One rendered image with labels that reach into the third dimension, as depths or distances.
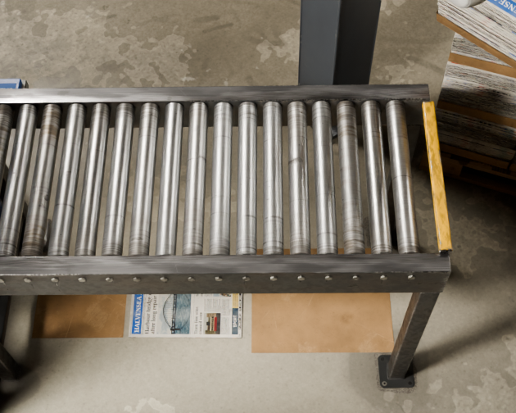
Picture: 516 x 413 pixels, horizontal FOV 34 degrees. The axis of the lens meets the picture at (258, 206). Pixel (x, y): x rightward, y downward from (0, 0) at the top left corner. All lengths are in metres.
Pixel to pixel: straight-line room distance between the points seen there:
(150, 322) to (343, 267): 1.00
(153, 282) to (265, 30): 1.65
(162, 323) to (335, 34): 1.09
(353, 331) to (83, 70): 1.48
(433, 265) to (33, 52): 2.04
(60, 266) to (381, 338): 1.17
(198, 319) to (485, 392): 0.94
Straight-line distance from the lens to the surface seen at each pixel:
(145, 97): 2.26
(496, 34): 2.13
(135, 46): 3.43
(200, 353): 2.75
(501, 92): 2.66
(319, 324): 2.78
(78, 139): 2.22
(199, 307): 2.80
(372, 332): 2.78
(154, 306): 2.82
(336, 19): 2.68
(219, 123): 2.19
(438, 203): 2.06
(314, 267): 1.97
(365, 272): 1.98
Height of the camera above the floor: 2.58
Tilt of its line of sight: 61 degrees down
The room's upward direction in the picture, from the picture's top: 3 degrees counter-clockwise
